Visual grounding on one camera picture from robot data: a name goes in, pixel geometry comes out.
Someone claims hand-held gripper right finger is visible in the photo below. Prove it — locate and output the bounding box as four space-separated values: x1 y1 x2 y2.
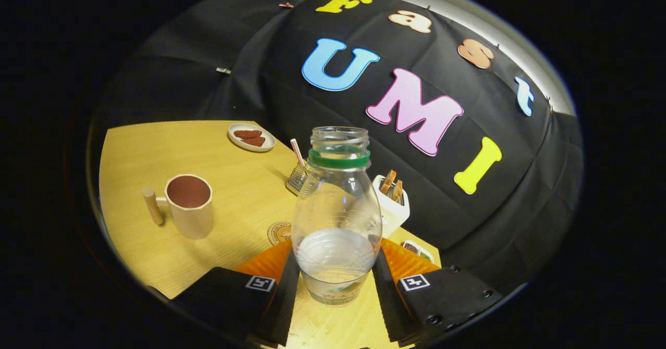
372 237 503 347

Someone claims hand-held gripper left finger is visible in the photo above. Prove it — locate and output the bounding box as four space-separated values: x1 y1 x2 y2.
172 240 301 347

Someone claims clear plastic juice bottle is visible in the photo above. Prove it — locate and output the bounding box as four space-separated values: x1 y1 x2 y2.
291 126 383 307

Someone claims round wooden coaster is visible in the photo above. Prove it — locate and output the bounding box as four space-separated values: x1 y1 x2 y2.
267 222 293 246

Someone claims cream cup with wooden handle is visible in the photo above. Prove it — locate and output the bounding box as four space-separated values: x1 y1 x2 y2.
143 174 214 240

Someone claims white divided seasoning dish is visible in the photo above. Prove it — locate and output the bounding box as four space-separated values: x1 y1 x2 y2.
402 240 434 264

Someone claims white toaster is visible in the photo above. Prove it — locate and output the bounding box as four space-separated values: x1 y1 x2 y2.
372 175 411 239

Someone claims pink striped straw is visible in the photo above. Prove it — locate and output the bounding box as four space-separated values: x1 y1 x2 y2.
290 139 306 169

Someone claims white round plate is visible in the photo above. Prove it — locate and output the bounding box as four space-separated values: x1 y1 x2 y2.
228 123 276 153

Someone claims wooden table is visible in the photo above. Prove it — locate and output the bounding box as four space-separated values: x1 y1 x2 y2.
99 120 442 349

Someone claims black backdrop cloth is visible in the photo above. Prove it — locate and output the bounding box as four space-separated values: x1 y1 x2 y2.
91 0 584 298

